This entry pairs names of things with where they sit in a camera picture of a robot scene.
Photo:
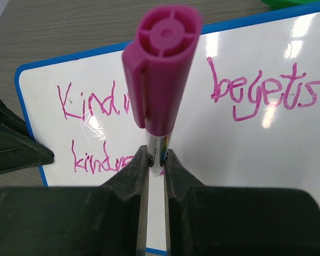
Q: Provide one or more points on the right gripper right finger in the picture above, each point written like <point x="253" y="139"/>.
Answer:
<point x="208" y="220"/>

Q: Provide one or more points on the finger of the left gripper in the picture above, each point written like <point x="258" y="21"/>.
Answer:
<point x="17" y="149"/>

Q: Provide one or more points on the green plastic tray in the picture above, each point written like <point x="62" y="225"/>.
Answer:
<point x="281" y="4"/>

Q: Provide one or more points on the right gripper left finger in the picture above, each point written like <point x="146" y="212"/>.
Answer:
<point x="110" y="219"/>

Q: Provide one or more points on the pink capped marker pen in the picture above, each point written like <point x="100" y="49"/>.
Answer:
<point x="156" y="66"/>

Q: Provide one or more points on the blue framed whiteboard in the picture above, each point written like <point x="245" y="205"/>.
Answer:
<point x="249" y="116"/>

